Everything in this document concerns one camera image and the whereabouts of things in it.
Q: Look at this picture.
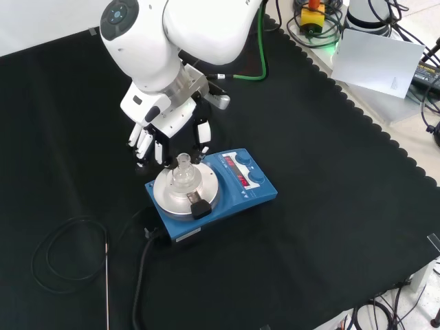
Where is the thin metal probe rod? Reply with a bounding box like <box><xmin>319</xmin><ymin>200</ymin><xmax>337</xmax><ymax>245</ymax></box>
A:
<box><xmin>104</xmin><ymin>241</ymin><xmax>111</xmax><ymax>330</ymax></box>

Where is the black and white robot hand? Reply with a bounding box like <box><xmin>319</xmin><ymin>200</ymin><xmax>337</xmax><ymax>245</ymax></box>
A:
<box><xmin>119</xmin><ymin>82</ymin><xmax>212</xmax><ymax>171</ymax></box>

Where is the green cable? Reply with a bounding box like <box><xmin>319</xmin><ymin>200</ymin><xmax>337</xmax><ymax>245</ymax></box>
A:
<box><xmin>214</xmin><ymin>1</ymin><xmax>270</xmax><ymax>83</ymax></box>

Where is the pale board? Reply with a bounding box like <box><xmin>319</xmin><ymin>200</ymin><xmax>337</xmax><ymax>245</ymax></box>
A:
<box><xmin>330</xmin><ymin>27</ymin><xmax>427</xmax><ymax>100</ymax></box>

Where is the black power adapter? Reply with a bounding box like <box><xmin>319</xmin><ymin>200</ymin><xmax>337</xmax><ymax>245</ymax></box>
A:
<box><xmin>411</xmin><ymin>58</ymin><xmax>440</xmax><ymax>91</ymax></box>

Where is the thick black power cable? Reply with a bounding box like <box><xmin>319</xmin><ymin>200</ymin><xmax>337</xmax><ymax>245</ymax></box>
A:
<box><xmin>131</xmin><ymin>225</ymin><xmax>163</xmax><ymax>330</ymax></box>

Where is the heater with blue base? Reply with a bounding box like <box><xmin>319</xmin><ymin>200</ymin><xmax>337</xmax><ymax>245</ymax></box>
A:
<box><xmin>144</xmin><ymin>148</ymin><xmax>278</xmax><ymax>250</ymax></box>

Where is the yellow stop button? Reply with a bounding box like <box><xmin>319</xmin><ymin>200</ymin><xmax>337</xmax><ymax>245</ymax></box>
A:
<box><xmin>300</xmin><ymin>0</ymin><xmax>326</xmax><ymax>37</ymax></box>

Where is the clear glass round-bottom flask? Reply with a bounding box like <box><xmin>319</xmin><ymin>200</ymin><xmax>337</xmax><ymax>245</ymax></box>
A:
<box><xmin>169</xmin><ymin>153</ymin><xmax>197</xmax><ymax>194</ymax></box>

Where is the black bench cloth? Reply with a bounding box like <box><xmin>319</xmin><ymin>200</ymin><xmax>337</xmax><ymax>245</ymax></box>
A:
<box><xmin>0</xmin><ymin>15</ymin><xmax>440</xmax><ymax>330</ymax></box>

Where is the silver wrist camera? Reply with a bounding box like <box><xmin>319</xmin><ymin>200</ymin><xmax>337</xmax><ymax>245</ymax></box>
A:
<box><xmin>202</xmin><ymin>84</ymin><xmax>232</xmax><ymax>111</ymax></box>

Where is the thin black probe cable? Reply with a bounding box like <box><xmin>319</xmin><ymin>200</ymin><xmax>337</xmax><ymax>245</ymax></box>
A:
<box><xmin>31</xmin><ymin>208</ymin><xmax>152</xmax><ymax>295</ymax></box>

